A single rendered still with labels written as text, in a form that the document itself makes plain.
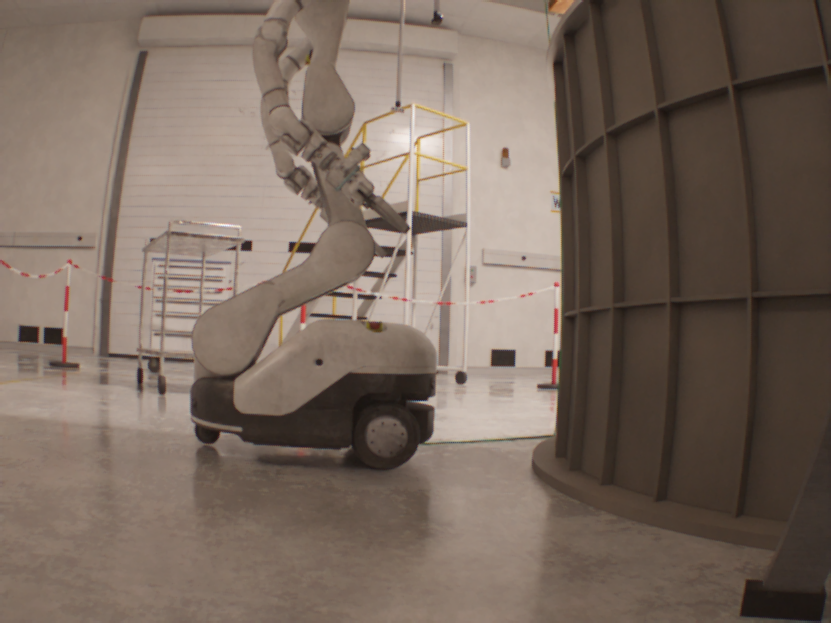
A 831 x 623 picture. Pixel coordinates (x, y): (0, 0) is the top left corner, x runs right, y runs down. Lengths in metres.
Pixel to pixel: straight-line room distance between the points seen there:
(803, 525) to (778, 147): 0.65
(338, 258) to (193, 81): 7.86
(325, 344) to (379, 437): 0.26
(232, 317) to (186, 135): 7.49
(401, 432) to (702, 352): 0.79
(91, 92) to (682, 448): 9.44
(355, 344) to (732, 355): 0.89
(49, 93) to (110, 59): 1.13
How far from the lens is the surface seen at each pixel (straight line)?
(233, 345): 1.69
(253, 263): 8.57
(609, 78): 1.46
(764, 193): 1.10
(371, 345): 1.54
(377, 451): 1.57
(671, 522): 1.09
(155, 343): 5.45
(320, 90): 1.84
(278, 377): 1.53
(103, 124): 9.59
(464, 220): 6.20
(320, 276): 1.70
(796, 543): 0.72
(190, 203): 8.80
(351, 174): 1.60
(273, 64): 1.72
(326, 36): 1.98
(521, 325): 9.23
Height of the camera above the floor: 0.30
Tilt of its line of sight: 3 degrees up
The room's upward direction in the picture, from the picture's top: 2 degrees clockwise
